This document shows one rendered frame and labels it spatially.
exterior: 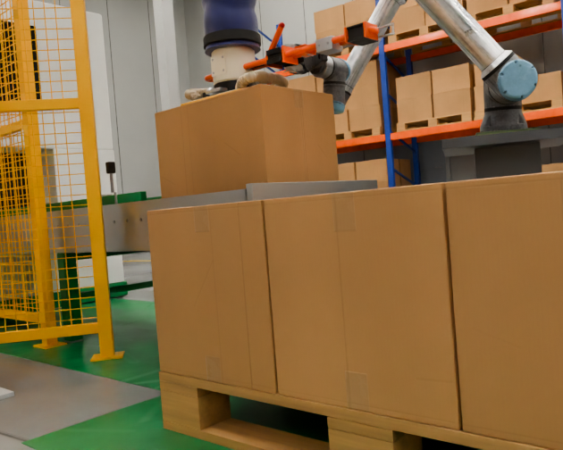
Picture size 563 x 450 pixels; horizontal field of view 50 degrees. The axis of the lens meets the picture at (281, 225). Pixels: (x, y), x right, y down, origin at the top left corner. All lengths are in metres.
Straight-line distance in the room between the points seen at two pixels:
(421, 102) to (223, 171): 7.79
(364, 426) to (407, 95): 8.96
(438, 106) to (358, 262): 8.68
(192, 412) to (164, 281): 0.31
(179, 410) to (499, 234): 0.91
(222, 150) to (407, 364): 1.33
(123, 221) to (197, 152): 0.40
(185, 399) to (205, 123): 1.12
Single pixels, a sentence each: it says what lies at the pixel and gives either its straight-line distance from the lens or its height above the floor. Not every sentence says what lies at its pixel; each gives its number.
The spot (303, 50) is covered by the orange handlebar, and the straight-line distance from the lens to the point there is 2.21.
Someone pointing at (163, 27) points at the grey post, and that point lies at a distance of 5.53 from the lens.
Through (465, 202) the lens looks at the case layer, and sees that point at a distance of 0.98.
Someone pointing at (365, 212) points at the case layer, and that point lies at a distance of 1.07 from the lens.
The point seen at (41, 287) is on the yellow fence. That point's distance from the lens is 2.86.
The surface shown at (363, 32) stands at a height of 1.07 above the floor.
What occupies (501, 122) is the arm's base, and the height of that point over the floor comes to 0.81.
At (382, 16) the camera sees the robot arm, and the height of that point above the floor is 1.28.
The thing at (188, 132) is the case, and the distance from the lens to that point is 2.36.
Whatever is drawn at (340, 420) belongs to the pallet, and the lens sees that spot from 1.19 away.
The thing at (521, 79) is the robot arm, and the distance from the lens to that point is 2.52.
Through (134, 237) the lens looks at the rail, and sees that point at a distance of 2.39.
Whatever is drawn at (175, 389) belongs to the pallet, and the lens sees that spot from 1.54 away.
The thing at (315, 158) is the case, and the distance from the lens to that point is 2.25.
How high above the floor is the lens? 0.52
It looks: 1 degrees down
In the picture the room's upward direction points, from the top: 4 degrees counter-clockwise
